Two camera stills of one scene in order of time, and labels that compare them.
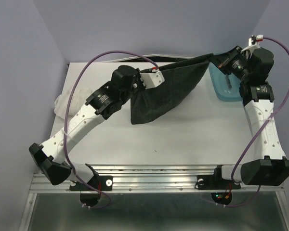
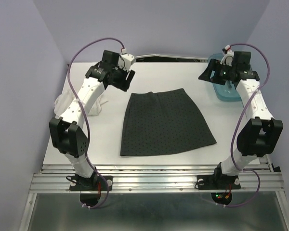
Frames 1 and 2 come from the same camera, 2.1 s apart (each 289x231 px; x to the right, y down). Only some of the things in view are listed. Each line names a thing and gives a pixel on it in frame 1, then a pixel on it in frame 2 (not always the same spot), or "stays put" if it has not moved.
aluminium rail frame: x=148 y=178 stays put
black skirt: x=182 y=78 to x=159 y=122
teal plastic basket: x=219 y=82 stays put
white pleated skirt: x=78 y=100 stays put
